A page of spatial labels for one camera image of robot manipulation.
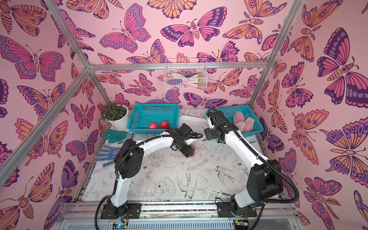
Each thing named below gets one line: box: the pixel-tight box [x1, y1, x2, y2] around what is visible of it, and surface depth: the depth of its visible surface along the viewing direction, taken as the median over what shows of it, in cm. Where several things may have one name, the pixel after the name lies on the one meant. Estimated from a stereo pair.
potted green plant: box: [100, 102, 129, 131], surface depth 100 cm
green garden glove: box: [102, 129, 128, 144], surface depth 107 cm
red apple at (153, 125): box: [148, 122, 160, 129], surface depth 105 cm
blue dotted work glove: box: [94, 145, 122, 167], surface depth 97 cm
